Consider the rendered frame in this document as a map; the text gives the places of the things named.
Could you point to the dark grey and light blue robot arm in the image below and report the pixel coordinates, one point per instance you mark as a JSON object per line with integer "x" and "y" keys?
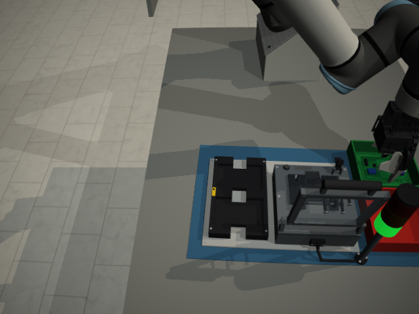
{"x": 347, "y": 61}

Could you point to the red bin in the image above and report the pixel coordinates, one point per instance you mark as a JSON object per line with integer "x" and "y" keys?
{"x": 405, "y": 241}

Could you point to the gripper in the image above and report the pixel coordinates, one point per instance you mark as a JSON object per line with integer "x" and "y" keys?
{"x": 395, "y": 132}

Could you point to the green circuit board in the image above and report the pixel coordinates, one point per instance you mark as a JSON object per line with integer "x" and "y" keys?
{"x": 370, "y": 166}

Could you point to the green bin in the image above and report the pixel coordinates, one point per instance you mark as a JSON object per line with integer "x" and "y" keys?
{"x": 357, "y": 148}

